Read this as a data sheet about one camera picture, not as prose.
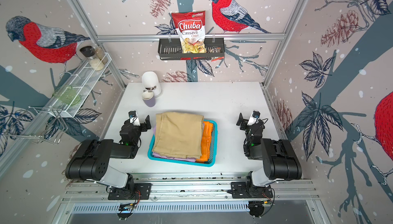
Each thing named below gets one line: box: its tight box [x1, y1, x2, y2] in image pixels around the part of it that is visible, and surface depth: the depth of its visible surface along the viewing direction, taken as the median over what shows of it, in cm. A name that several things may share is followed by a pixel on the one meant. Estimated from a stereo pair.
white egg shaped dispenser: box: [141, 71, 163, 99], surface depth 110 cm
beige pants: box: [152, 111, 205, 160], surface depth 81 cm
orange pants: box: [195, 121, 214, 164], surface depth 87 cm
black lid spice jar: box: [79, 45, 105, 72], surface depth 84 cm
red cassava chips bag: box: [171, 10, 207, 54], surface depth 83 cm
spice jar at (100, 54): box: [95, 47, 108, 65], surface depth 87 cm
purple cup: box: [142, 95, 157, 108], surface depth 111 cm
